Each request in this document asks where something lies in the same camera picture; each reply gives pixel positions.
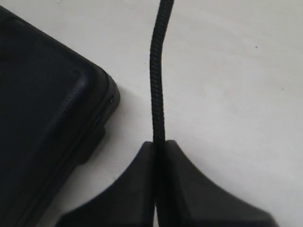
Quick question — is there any black plastic carry case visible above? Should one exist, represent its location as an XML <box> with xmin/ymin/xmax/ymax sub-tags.
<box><xmin>0</xmin><ymin>8</ymin><xmax>120</xmax><ymax>227</ymax></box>

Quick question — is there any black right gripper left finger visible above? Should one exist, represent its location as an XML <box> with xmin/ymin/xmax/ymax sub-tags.
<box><xmin>56</xmin><ymin>142</ymin><xmax>155</xmax><ymax>227</ymax></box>

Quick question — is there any black cord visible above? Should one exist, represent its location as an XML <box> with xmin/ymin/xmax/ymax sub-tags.
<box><xmin>149</xmin><ymin>0</ymin><xmax>175</xmax><ymax>227</ymax></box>

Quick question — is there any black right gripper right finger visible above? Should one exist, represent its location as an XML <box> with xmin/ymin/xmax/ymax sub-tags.
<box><xmin>163</xmin><ymin>140</ymin><xmax>277</xmax><ymax>227</ymax></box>

